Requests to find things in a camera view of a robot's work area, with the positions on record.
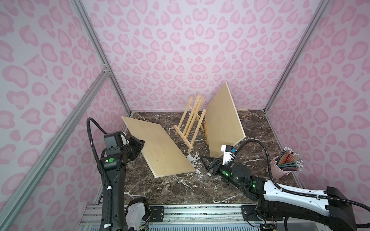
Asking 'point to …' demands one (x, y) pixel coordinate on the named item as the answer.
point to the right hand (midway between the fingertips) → (203, 159)
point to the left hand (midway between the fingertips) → (145, 139)
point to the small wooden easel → (191, 122)
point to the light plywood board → (160, 153)
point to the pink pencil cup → (277, 172)
